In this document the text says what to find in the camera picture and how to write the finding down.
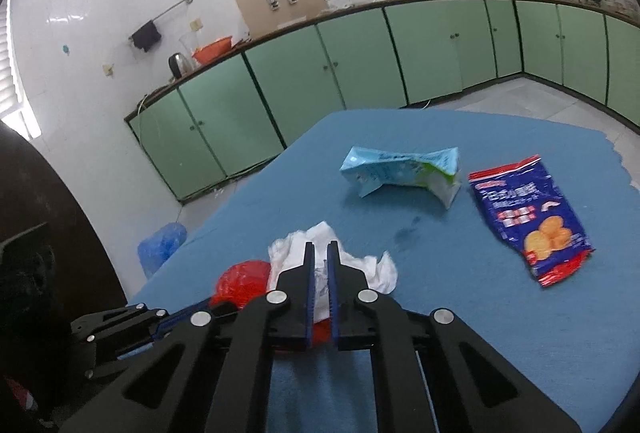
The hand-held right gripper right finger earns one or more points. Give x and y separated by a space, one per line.
334 293

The green lower kitchen cabinets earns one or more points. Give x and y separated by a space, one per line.
350 53

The blue table mat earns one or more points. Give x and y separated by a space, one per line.
450 338

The dark cloth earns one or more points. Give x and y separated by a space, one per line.
146 35

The clear measuring jug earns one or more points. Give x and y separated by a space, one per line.
189 42

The blue plastic bag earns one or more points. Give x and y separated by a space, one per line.
161 248

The blue and red snack bag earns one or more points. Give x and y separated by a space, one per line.
530 213

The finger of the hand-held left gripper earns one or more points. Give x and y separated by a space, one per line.
190 315
115 320

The steel electric kettle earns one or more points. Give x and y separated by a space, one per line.
179 65

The dark brown rounded object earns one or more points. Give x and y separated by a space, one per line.
65 213

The brown cardboard board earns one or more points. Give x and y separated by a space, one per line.
285 8

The orange plastic basin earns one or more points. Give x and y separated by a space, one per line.
214 50

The white tissue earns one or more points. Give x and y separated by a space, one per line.
372 270

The red plastic bag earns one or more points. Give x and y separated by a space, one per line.
240 280

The metal towel bar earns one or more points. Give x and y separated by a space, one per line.
172 8

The light blue drink carton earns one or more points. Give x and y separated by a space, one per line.
395 168

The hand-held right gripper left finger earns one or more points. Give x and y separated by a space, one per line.
300 308

